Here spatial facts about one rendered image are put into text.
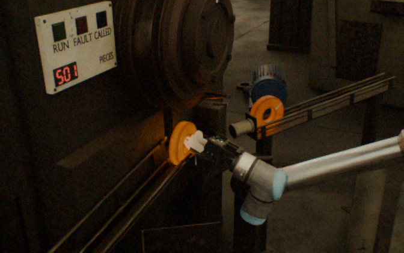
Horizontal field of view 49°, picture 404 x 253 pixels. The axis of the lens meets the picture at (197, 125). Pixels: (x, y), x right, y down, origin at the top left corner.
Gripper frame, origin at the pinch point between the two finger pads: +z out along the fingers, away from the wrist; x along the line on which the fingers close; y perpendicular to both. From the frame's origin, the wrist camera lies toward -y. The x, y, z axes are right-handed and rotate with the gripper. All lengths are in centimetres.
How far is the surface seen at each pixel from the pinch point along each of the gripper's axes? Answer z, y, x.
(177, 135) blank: 1.1, 4.3, 5.3
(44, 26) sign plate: 24, 42, 46
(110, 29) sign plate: 22.2, 36.9, 22.5
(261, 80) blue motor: 23, -53, -198
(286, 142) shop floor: -18, -73, -163
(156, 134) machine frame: 7.4, 2.6, 7.9
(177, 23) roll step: 6.8, 43.7, 15.2
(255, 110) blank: -12.0, 3.1, -37.9
